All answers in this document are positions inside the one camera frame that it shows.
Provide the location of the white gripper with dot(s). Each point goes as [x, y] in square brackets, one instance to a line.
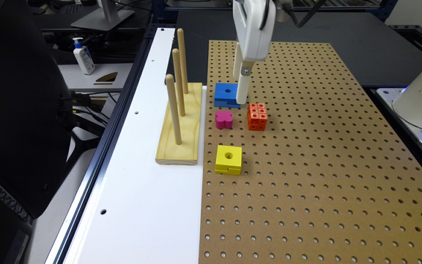
[254, 22]

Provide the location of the pink flower block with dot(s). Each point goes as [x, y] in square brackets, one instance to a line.
[223, 119]

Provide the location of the blue square block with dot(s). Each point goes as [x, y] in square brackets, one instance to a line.
[225, 95]

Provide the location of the orange cube block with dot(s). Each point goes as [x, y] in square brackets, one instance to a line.
[257, 116]

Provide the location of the middle wooden peg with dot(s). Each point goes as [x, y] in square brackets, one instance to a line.
[178, 81]

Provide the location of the wooden peg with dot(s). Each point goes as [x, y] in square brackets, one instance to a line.
[173, 108]
[178, 81]
[182, 55]

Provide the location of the far wooden peg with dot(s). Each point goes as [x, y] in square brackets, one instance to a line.
[182, 55]

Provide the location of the near wooden peg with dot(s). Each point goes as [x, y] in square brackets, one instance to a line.
[173, 108]

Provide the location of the yellow square block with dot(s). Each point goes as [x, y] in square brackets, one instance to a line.
[228, 160]

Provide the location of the wooden peg base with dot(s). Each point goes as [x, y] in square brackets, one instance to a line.
[170, 153]

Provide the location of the silver monitor stand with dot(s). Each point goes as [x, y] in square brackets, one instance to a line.
[105, 18]

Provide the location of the brown pegboard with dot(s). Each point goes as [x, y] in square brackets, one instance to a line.
[327, 181]

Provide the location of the white lotion pump bottle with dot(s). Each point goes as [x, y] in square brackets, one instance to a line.
[83, 57]

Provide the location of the white board panel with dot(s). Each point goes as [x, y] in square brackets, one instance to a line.
[140, 211]

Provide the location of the black office chair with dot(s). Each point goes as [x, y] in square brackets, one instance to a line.
[36, 113]

